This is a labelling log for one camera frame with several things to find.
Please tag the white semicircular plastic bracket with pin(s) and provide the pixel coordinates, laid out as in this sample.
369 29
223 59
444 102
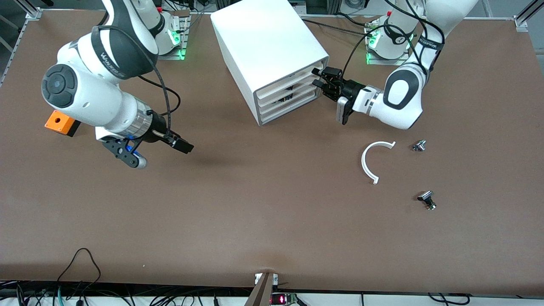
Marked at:
364 161

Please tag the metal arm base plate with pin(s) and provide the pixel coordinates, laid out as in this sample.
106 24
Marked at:
382 62
172 55

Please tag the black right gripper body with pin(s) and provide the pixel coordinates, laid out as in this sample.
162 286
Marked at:
159 126

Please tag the orange box with black base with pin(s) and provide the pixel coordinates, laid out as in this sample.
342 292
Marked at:
57 120

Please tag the white drawer cabinet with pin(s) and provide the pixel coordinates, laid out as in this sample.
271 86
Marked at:
267 42

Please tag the device with red display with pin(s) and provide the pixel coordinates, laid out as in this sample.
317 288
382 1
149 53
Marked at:
284 299

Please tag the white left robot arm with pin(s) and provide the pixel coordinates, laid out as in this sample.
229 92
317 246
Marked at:
408 114

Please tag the cream plastic drawer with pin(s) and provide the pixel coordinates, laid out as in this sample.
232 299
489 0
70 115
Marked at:
267 107
267 115
267 99
267 89

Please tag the brown camera mount post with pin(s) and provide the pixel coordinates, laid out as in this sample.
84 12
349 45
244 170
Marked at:
261 293

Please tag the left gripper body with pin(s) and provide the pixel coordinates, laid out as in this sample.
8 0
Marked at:
351 90

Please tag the small silver metal fitting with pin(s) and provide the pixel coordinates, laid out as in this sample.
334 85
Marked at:
419 145

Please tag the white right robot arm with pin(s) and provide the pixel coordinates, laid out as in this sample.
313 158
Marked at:
97 102

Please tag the aluminium frame corner bracket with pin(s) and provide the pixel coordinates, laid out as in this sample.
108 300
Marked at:
34 14
521 22

